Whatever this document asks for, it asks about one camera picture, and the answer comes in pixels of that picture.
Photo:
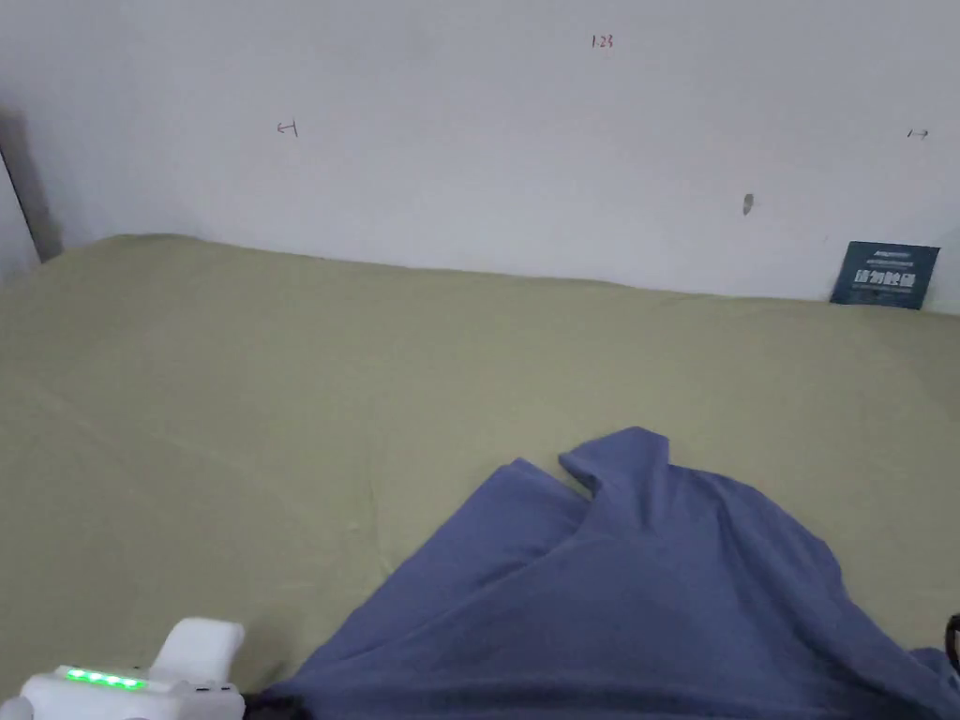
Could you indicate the dark blue printed card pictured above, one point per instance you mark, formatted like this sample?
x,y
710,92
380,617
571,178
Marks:
x,y
885,274

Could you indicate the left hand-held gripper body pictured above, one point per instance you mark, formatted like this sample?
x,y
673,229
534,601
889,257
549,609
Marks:
x,y
196,660

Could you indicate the dark blue shirt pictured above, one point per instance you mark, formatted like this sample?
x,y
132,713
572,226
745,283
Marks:
x,y
600,600

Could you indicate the bed with pale green sheet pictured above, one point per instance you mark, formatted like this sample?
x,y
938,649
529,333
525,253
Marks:
x,y
300,375

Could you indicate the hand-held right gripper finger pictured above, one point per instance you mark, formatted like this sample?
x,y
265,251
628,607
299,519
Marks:
x,y
954,641

